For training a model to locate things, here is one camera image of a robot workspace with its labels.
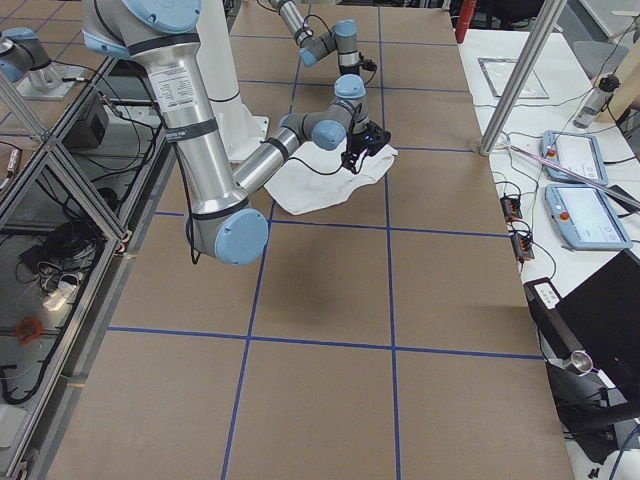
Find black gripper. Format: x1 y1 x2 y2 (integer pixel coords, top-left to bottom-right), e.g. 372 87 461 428
341 121 391 174
358 52 378 74

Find white long-sleeve printed shirt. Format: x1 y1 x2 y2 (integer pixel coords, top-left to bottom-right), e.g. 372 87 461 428
265 141 398 215

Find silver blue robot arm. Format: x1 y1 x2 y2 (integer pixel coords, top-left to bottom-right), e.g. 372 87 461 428
82 1 391 265
269 0 377 75

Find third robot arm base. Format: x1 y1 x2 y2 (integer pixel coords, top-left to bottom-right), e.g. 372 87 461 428
1 27 85 100

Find red cylinder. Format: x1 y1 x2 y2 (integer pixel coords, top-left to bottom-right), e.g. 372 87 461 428
455 0 477 44

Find clear bag with black border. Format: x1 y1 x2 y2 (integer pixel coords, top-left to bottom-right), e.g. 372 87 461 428
477 57 549 99

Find upper blue teach pendant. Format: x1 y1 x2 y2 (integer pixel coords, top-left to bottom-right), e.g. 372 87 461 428
541 130 608 186

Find blue teach pendant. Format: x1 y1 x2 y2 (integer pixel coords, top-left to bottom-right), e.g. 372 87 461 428
541 130 608 186
544 184 633 251

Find lower blue teach pendant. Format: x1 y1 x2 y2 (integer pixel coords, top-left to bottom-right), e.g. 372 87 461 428
544 184 633 251

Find clear water bottle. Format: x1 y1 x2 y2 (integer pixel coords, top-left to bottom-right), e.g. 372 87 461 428
573 73 620 129

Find black smartphone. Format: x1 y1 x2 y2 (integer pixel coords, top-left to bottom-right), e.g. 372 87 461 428
609 185 638 210

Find black laptop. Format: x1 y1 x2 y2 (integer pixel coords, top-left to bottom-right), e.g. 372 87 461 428
524 249 639 400

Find aluminium frame post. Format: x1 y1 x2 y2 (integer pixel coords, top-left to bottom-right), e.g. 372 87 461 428
478 0 567 156

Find aluminium table frame rail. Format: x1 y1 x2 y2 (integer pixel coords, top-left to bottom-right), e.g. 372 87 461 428
0 54 181 471

